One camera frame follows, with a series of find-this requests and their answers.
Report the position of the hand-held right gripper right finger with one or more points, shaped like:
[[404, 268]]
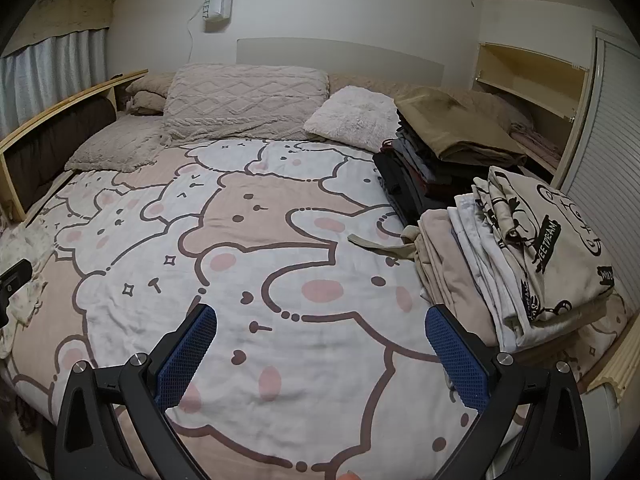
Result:
[[457, 360]]

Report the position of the white pleated curtain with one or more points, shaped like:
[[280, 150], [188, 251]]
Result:
[[55, 75]]

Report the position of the plain beige pillow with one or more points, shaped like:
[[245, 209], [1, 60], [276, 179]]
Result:
[[147, 102], [150, 82]]

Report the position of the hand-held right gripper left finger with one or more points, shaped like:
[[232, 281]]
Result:
[[187, 355]]

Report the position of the yellow wall cabinet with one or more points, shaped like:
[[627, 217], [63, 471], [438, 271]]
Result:
[[530, 75]]

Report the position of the white wall panel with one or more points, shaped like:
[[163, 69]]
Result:
[[340, 57]]

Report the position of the white louvered door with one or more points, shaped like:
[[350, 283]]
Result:
[[610, 160]]

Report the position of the olive folded garment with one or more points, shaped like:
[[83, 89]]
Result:
[[450, 125]]

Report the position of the folded pink linens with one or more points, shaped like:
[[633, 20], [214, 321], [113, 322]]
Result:
[[537, 140]]

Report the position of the white floral cloth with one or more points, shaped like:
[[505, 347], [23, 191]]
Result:
[[22, 255]]

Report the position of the cream ribbed panel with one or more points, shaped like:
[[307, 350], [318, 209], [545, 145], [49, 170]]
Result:
[[612, 375]]

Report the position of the textured beige pillow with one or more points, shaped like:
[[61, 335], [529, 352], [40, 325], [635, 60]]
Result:
[[115, 147]]

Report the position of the wooden headboard shelf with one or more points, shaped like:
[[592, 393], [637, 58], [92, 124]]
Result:
[[55, 110]]

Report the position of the cream black-print garment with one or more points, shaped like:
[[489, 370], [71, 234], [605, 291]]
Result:
[[555, 250]]

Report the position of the beige quilted blanket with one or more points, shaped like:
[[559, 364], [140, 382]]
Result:
[[480, 102]]

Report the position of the fluffy white pillow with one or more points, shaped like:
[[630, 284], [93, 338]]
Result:
[[350, 112]]

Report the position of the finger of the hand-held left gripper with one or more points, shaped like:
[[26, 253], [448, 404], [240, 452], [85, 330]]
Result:
[[14, 280]]

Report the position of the beige curtain valance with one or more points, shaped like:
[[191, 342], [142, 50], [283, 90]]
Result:
[[70, 12]]

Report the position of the stack of dark folded clothes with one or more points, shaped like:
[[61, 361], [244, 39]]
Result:
[[405, 180]]

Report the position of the bear print blanket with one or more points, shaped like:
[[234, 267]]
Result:
[[260, 260]]

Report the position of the beige folded pants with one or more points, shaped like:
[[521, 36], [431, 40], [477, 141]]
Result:
[[445, 270]]

